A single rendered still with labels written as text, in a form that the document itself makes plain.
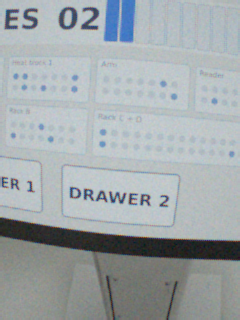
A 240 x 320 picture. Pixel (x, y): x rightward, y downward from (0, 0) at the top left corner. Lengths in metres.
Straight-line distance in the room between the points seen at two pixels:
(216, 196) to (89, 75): 0.14
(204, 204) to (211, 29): 0.14
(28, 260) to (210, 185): 1.15
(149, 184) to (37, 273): 1.11
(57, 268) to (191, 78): 1.15
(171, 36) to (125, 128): 0.08
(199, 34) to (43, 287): 1.17
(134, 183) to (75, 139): 0.06
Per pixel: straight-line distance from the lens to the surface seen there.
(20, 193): 0.40
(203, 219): 0.39
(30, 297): 1.44
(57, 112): 0.38
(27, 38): 0.38
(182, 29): 0.36
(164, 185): 0.38
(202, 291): 1.39
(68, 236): 0.40
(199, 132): 0.37
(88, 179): 0.38
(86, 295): 1.38
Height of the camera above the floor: 1.33
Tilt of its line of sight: 50 degrees down
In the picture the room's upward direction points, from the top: 3 degrees counter-clockwise
